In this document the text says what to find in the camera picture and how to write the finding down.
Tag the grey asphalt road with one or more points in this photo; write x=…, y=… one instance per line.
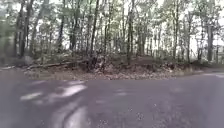
x=133, y=103

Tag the wood of trees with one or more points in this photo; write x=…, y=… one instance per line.
x=100, y=26

